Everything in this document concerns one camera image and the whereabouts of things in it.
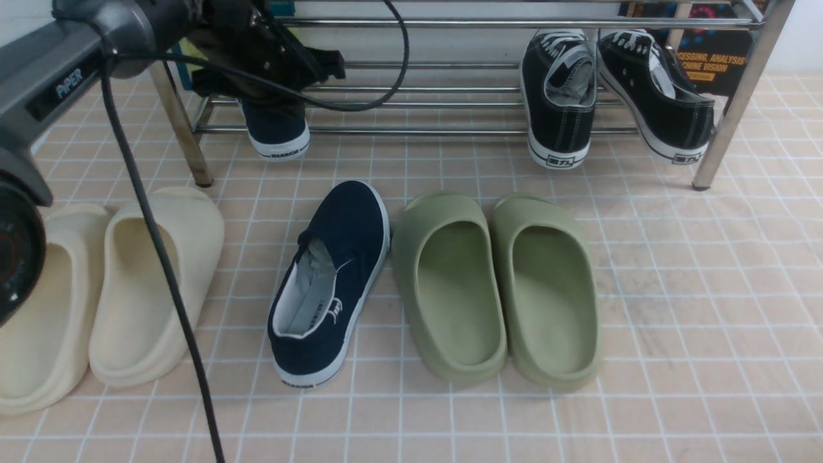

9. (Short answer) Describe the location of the navy canvas shoe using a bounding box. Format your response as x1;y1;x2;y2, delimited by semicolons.
267;181;391;389
239;100;311;162

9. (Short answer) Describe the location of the left black canvas sneaker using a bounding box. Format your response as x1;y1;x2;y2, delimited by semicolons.
518;29;599;170

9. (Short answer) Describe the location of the black round camera lens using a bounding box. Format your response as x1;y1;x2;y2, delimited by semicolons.
1;174;46;325

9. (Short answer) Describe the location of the dark book behind rack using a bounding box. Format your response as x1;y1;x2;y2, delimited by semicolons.
619;2;754;97

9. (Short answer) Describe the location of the cream foam slipper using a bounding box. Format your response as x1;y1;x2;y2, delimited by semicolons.
1;203;112;415
88;186;226;388

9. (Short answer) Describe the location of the left cream foam slipper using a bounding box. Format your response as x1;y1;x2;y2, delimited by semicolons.
1;203;112;415

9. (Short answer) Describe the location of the right green foam slipper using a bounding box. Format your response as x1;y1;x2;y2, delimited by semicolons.
490;194;601;392

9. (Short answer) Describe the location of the left green foam slipper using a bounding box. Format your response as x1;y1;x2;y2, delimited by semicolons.
391;191;507;387

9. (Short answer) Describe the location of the right black canvas sneaker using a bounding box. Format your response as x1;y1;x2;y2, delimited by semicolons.
597;30;715;166

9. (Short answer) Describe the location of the navy canvas shoe on floor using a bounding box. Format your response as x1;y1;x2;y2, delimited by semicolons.
267;181;391;389

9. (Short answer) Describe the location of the right cream foam slipper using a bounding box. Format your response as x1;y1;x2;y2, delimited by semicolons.
88;186;226;388

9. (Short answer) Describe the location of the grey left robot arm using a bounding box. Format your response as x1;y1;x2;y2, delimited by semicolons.
1;1;346;207

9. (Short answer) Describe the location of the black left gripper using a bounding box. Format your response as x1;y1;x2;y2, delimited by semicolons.
185;1;346;92

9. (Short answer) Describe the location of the metal shoe rack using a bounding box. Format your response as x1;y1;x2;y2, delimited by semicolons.
149;0;797;192

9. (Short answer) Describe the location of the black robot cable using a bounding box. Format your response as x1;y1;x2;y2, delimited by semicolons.
90;0;411;463

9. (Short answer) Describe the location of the green foam slipper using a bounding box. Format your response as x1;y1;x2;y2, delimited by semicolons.
391;191;507;387
490;194;601;392

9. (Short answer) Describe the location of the black canvas sneaker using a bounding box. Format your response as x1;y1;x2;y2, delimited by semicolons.
597;30;715;166
518;29;599;170

